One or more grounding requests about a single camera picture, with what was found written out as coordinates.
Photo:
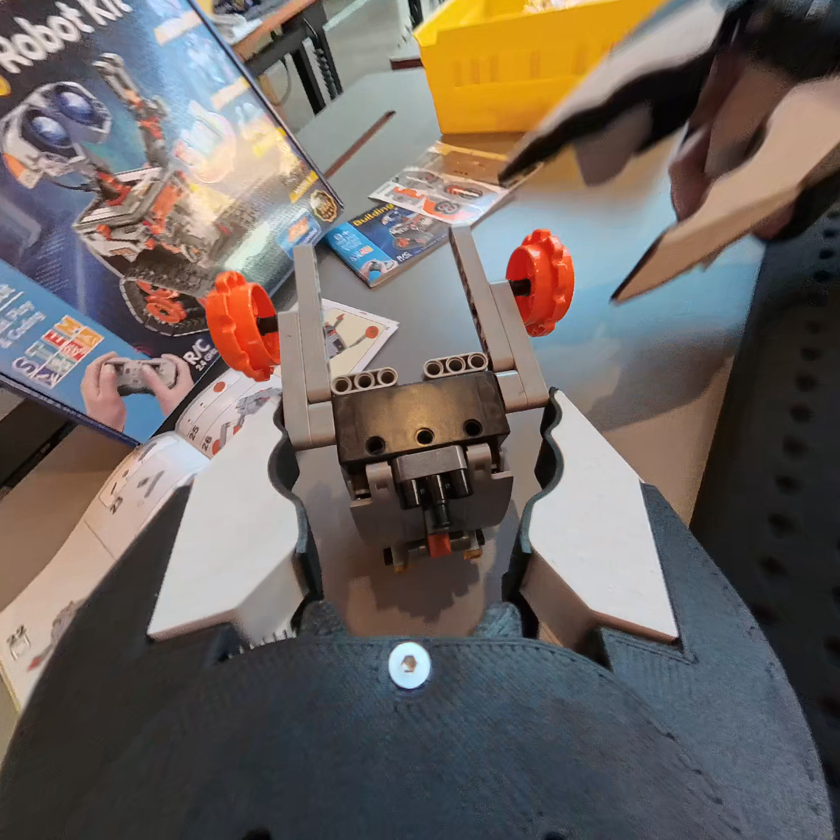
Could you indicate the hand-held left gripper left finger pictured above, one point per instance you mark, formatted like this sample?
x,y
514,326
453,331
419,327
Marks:
x,y
223,558

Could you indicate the grey orange building-block robot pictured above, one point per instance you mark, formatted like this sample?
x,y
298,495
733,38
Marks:
x,y
420,459

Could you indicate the person's right hand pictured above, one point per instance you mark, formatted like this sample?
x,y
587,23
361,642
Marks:
x,y
688,170

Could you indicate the tan printed sheet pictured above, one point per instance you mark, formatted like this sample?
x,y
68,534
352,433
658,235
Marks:
x,y
453,177

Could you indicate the blue toy kit box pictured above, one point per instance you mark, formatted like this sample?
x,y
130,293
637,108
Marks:
x,y
131,197

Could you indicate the white instruction booklet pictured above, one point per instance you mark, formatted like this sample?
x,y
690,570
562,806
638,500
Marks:
x,y
131,499

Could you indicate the wooden background table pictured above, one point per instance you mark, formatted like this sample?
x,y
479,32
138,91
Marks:
x,y
282,33

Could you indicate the yellow plastic bin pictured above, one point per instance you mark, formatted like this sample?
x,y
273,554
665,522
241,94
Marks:
x,y
512,65

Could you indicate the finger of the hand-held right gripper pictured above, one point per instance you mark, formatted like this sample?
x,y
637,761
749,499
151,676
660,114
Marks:
x,y
630,85
735,197

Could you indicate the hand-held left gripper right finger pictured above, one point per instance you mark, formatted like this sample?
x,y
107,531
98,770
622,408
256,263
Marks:
x,y
597,525

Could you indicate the black perforated chair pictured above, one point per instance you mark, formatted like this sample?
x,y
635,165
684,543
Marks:
x,y
781,459

